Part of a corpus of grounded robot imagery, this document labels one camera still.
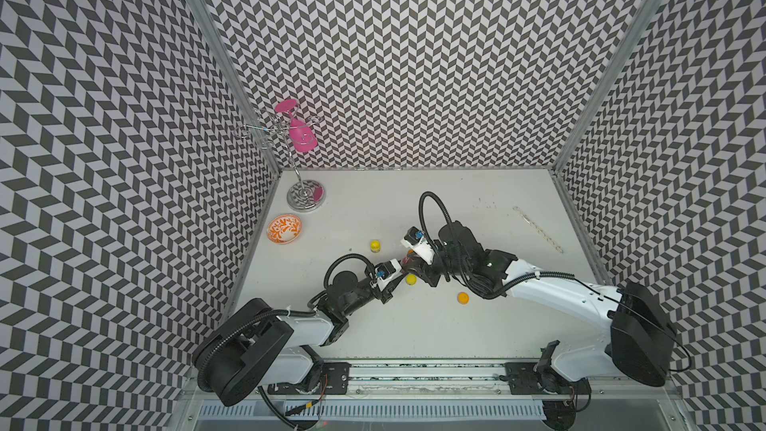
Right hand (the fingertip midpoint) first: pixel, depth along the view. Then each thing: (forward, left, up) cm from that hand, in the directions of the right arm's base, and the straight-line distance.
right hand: (409, 265), depth 78 cm
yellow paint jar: (+13, +11, -13) cm, 21 cm away
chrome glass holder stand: (+30, +36, -7) cm, 47 cm away
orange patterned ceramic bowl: (+19, +42, -11) cm, 47 cm away
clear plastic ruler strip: (+21, -46, -15) cm, 53 cm away
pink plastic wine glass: (+46, +36, +7) cm, 59 cm away
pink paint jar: (-3, +1, +8) cm, 9 cm away
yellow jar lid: (-5, 0, +2) cm, 5 cm away
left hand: (+1, +1, -3) cm, 3 cm away
